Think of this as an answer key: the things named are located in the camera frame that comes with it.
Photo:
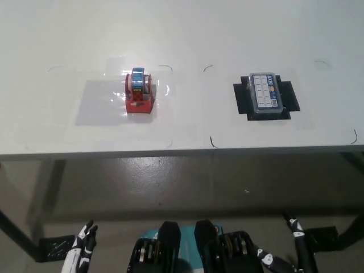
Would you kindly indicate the black floor tape patch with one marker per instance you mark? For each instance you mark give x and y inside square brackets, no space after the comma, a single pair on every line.
[322,236]
[55,247]

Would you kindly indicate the light grey table leg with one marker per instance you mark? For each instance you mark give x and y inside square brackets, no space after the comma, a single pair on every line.
[49,199]

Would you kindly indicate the red tape dispenser with roll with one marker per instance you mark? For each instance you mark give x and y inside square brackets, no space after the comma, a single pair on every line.
[138,98]

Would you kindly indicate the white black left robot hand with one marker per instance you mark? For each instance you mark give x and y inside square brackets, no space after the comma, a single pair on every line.
[82,244]

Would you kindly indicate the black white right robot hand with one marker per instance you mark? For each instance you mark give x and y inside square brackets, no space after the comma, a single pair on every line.
[302,250]

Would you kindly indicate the clear plastic sheet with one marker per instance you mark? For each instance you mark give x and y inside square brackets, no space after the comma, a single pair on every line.
[99,105]

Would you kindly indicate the black tape patch on table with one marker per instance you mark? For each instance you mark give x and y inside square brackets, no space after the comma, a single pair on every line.
[290,96]

